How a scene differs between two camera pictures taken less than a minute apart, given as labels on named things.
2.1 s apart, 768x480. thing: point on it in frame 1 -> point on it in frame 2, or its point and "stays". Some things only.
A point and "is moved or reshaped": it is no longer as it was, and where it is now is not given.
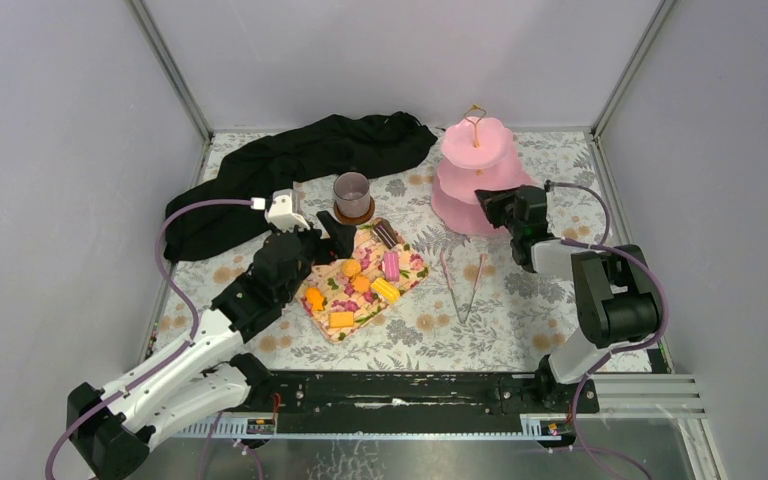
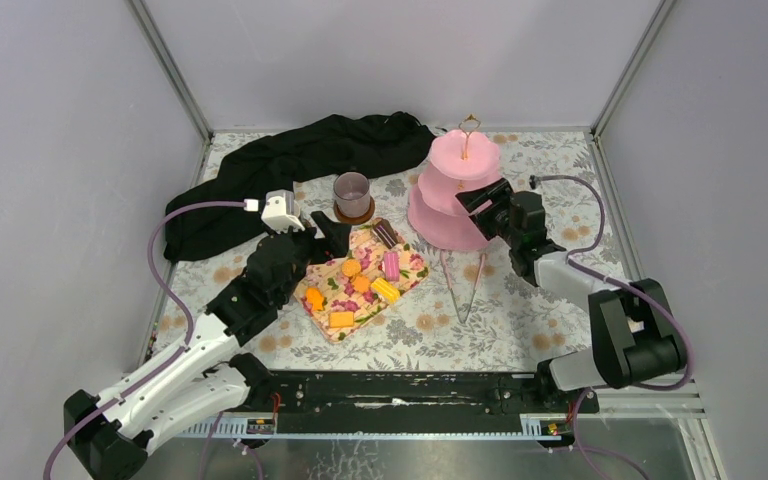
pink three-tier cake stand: [477, 154] is moved or reshaped
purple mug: [352, 193] stays
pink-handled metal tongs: [448, 280] stays
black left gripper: [314, 240] stays
